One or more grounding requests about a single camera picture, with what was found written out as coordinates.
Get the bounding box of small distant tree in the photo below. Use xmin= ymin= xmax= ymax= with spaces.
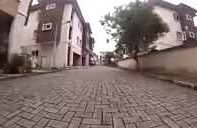
xmin=102 ymin=51 xmax=118 ymax=67

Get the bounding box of grey brick paved road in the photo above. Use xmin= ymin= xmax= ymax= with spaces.
xmin=0 ymin=65 xmax=197 ymax=128

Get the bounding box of white and brown building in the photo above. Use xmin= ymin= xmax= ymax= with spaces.
xmin=21 ymin=0 xmax=96 ymax=69

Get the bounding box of large green tree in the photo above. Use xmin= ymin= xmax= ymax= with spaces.
xmin=99 ymin=0 xmax=170 ymax=66

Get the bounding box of concrete kerb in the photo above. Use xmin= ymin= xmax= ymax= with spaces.
xmin=115 ymin=66 xmax=197 ymax=95
xmin=0 ymin=65 xmax=87 ymax=83

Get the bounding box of green bush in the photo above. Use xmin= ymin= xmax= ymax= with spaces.
xmin=3 ymin=53 xmax=37 ymax=75

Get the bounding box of white building with dark roof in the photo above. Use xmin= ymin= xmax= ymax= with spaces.
xmin=145 ymin=0 xmax=197 ymax=52

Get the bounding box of beige building with porch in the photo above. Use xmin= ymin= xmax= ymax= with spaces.
xmin=0 ymin=0 xmax=32 ymax=69

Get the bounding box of pale boundary wall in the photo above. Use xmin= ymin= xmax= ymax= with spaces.
xmin=117 ymin=42 xmax=197 ymax=84

